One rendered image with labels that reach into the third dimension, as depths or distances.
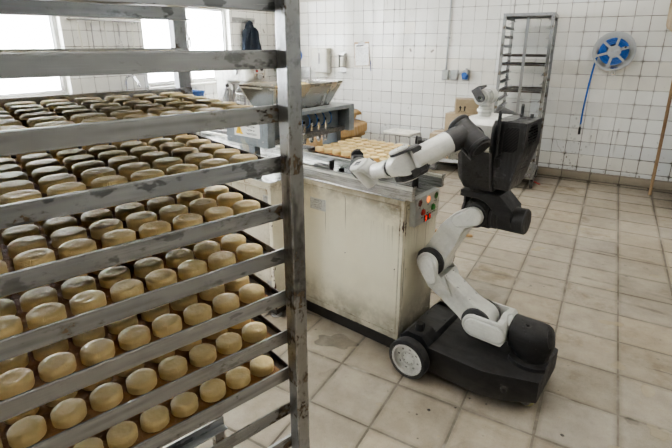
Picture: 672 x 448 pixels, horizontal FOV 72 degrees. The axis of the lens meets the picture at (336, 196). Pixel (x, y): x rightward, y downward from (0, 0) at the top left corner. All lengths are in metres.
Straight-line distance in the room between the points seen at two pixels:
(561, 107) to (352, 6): 3.01
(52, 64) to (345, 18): 6.30
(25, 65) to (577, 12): 5.70
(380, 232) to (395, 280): 0.25
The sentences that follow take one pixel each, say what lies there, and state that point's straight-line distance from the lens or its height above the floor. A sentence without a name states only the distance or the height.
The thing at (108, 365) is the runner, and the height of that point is 1.06.
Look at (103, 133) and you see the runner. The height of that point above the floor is 1.41.
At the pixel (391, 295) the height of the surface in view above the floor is 0.33.
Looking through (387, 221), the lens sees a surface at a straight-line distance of 2.23.
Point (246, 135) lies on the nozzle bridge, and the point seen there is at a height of 1.07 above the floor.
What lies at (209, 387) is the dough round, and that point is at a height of 0.88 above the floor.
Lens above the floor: 1.53
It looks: 18 degrees down
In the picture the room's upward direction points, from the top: straight up
